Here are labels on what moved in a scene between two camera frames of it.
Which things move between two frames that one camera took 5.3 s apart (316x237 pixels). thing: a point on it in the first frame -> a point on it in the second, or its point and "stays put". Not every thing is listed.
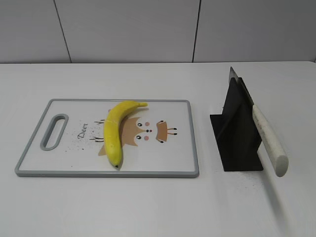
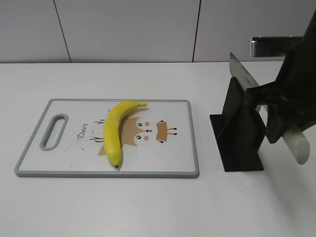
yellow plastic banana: (112, 129) stays put
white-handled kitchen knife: (273, 146) -> (295, 138)
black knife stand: (238, 134) stays put
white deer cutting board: (159, 140) stays put
